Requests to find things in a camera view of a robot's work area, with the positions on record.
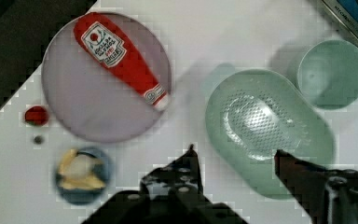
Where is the purple round plate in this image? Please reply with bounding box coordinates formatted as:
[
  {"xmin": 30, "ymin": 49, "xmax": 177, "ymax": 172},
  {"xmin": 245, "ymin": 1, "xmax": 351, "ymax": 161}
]
[{"xmin": 42, "ymin": 12, "xmax": 172, "ymax": 143}]

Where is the green plastic cup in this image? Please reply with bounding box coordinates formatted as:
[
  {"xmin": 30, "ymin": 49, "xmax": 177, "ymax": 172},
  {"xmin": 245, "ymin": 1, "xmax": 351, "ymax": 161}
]
[{"xmin": 295, "ymin": 40, "xmax": 358, "ymax": 110}]

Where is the red ketchup bottle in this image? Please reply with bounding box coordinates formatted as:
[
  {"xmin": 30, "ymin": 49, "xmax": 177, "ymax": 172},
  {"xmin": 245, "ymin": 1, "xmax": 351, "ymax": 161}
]
[{"xmin": 73, "ymin": 12, "xmax": 171, "ymax": 111}]

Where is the blue bowl with chips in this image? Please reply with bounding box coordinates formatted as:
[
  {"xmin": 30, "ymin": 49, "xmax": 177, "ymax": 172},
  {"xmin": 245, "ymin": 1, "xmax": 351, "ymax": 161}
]
[{"xmin": 55, "ymin": 147, "xmax": 113, "ymax": 205}]

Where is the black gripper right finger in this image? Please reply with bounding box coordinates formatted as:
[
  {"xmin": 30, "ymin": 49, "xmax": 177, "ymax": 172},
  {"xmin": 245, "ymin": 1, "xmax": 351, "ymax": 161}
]
[{"xmin": 274, "ymin": 149, "xmax": 358, "ymax": 224}]

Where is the small red strawberry toy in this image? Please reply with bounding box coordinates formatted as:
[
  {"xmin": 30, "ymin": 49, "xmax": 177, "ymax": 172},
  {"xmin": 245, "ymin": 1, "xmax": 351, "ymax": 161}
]
[{"xmin": 24, "ymin": 105, "xmax": 49, "ymax": 126}]

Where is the green oval plastic strainer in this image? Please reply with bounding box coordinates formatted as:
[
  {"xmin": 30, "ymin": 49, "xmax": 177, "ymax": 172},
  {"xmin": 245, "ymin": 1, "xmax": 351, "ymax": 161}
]
[{"xmin": 205, "ymin": 69, "xmax": 336, "ymax": 199}]

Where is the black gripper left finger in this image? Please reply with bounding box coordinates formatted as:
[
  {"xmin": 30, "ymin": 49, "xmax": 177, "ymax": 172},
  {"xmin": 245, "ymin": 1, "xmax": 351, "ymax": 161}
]
[{"xmin": 140, "ymin": 144, "xmax": 203, "ymax": 201}]

